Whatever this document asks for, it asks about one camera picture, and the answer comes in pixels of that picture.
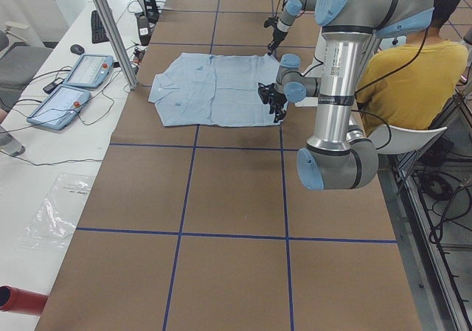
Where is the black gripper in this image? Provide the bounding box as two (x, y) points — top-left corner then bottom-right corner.
(267, 27), (288, 55)
(268, 91), (287, 123)

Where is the light blue button-up shirt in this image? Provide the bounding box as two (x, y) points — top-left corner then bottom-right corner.
(148, 53), (279, 128)

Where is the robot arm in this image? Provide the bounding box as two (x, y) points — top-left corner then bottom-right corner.
(258, 0), (434, 190)
(263, 0), (318, 55)

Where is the white chair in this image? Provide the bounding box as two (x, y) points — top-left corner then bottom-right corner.
(369, 125), (447, 155)

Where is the person in yellow shirt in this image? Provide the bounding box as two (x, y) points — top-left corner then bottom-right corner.
(356, 0), (468, 133)

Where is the black power adapter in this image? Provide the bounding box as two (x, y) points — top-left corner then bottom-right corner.
(135, 13), (152, 46)

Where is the black keyboard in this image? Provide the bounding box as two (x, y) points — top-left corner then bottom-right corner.
(91, 10), (109, 44)

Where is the upper blue teach pendant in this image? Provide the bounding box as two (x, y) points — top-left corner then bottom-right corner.
(63, 54), (114, 89)

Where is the blue teach pendant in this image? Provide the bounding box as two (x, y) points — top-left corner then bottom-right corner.
(63, 54), (114, 89)
(27, 85), (91, 130)

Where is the black computer mouse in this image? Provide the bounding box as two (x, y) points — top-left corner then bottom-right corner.
(70, 44), (85, 55)

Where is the lower blue teach pendant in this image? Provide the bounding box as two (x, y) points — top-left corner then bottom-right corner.
(27, 85), (91, 130)

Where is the clear plastic bag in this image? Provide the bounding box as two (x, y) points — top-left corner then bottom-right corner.
(19, 173), (95, 251)

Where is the grey office chair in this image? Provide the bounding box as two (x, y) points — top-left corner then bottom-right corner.
(1, 21), (53, 112)

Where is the red cylinder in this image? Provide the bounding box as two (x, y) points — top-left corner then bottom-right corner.
(1, 285), (49, 316)

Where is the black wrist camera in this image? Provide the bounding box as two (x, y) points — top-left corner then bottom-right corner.
(263, 17), (279, 29)
(257, 83), (274, 105)

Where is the aluminium frame post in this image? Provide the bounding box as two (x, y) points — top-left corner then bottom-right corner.
(93, 0), (138, 90)

